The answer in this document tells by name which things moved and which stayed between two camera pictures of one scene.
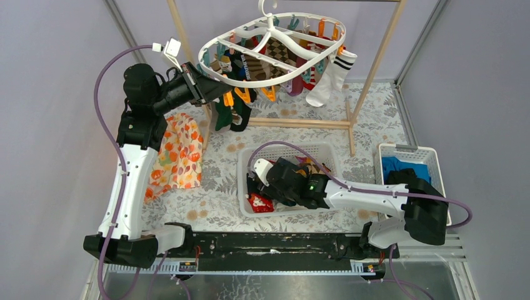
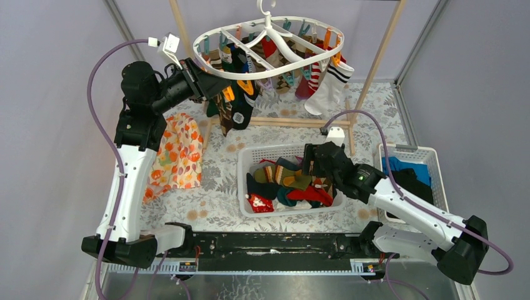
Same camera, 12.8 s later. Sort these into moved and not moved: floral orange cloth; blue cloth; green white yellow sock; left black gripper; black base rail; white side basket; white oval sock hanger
Moved: green white yellow sock; white oval sock hanger
Not moved: black base rail; white side basket; blue cloth; left black gripper; floral orange cloth
